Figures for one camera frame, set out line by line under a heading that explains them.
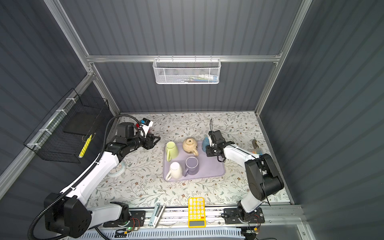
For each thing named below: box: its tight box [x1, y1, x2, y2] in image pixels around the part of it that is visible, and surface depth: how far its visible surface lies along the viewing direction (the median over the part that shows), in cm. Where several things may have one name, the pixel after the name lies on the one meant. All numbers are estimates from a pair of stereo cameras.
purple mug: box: [183, 156, 199, 177], surface depth 87 cm
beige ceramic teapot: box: [182, 138, 199, 157], surface depth 94 cm
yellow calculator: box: [188, 197, 207, 228], surface depth 76 cm
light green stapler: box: [149, 202, 166, 228], surface depth 75 cm
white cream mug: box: [165, 161, 183, 181], surface depth 84 cm
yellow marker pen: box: [78, 134, 93, 158], surface depth 70 cm
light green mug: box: [166, 141, 179, 162], surface depth 91 cm
